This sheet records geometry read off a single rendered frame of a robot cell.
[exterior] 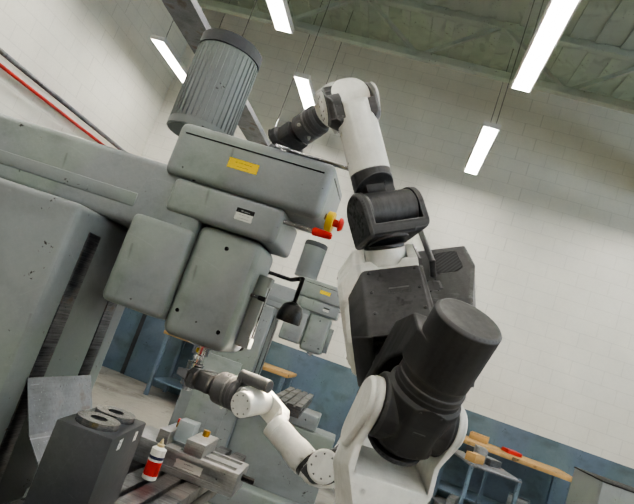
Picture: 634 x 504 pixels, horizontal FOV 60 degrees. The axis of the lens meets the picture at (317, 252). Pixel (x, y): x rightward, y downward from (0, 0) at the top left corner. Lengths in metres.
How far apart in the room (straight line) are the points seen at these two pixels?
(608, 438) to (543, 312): 1.82
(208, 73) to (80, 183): 0.49
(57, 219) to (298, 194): 0.64
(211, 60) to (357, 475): 1.24
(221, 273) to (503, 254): 7.08
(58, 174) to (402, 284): 1.09
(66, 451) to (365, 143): 0.87
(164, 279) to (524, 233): 7.32
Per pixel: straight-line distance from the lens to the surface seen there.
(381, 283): 1.13
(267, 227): 1.49
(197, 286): 1.53
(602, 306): 8.63
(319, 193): 1.48
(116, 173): 1.70
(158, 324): 8.67
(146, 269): 1.57
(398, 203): 1.18
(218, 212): 1.54
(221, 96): 1.72
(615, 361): 8.63
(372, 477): 0.99
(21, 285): 1.61
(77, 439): 1.23
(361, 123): 1.22
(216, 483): 1.72
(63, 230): 1.58
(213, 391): 1.52
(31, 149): 1.86
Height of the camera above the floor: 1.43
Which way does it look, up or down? 9 degrees up
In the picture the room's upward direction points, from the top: 19 degrees clockwise
